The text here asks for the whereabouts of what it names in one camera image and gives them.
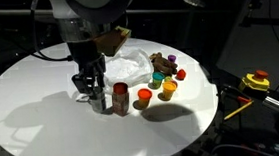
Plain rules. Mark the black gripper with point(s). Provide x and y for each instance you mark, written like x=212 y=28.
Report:
x=86 y=57

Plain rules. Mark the small white pill bottle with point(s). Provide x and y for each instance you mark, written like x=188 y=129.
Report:
x=98 y=104

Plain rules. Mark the spice jar red lid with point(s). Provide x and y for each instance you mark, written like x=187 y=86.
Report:
x=120 y=101

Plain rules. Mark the yellow tub red-orange lid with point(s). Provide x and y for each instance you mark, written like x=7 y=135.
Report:
x=144 y=96

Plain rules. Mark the green tub teal lid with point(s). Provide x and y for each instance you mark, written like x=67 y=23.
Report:
x=158 y=78

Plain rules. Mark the yellow tub orange lid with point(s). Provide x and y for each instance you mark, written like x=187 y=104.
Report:
x=169 y=89

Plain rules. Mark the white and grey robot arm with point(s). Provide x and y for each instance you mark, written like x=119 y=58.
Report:
x=87 y=12

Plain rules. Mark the white plate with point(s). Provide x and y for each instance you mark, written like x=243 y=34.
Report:
x=125 y=69

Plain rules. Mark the brown cardboard wrist box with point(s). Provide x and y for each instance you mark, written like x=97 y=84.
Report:
x=111 y=41

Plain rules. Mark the crumpled clear plastic bag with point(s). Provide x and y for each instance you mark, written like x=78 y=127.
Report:
x=141 y=59

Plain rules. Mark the brown plush moose toy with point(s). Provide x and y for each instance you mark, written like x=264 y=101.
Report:
x=163 y=64

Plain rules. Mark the purple tub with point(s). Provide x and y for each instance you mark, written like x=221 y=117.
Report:
x=172 y=58

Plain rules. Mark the tub with red lid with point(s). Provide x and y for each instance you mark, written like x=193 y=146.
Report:
x=181 y=74

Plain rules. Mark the grey horizontal bar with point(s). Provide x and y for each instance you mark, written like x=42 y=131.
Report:
x=7 y=12

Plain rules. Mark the yellow pencil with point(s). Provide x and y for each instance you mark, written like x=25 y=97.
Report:
x=238 y=110

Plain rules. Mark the yellow emergency stop button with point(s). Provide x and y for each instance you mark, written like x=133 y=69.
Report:
x=255 y=80

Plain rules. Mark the silver metal cylinder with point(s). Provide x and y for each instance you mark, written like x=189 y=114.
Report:
x=277 y=104

